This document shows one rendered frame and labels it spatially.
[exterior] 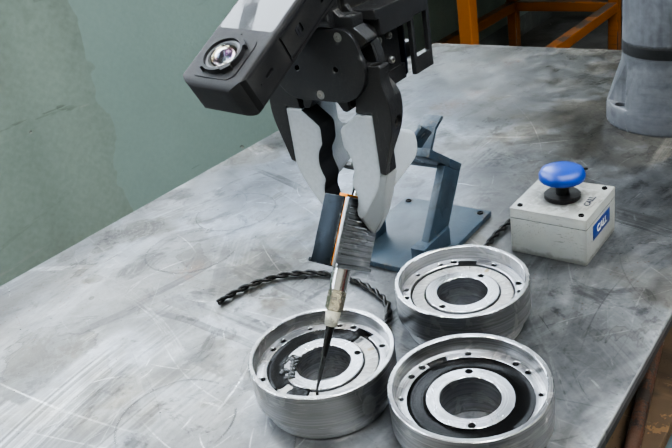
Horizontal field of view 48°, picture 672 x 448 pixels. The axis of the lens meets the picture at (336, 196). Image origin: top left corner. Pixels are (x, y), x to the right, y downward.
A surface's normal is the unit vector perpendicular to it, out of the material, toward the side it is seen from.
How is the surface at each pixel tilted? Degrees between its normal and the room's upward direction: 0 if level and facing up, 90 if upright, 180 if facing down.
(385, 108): 90
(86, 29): 90
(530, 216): 90
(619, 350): 0
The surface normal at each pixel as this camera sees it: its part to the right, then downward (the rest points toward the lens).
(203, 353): -0.15, -0.89
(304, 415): -0.22, 0.45
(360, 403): 0.49, 0.31
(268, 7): -0.37, -0.57
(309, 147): -0.58, 0.43
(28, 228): 0.79, 0.15
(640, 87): -0.79, 0.08
